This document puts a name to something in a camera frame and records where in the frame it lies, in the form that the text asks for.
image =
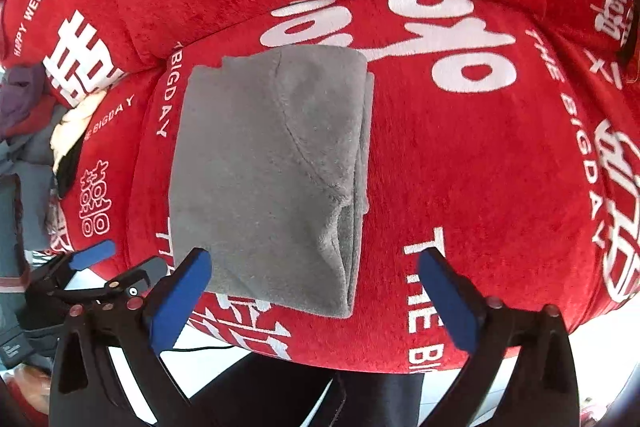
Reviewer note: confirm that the grey fleece garment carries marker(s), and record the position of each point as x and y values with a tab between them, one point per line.
260	167

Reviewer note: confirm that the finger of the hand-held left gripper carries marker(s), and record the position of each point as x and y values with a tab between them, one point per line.
147	271
92	255

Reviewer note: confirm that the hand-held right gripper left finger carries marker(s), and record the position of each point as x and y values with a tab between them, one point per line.
180	302

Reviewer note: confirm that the cream cloth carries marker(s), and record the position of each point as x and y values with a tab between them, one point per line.
75	127

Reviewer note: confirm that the black cloth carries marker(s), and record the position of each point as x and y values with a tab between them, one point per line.
67	172

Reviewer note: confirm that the purple cloth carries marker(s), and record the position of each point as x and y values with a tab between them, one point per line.
22	92

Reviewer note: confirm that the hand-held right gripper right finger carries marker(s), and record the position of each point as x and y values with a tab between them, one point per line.
450	302

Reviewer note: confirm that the red printed blanket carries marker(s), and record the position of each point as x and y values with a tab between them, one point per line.
450	157

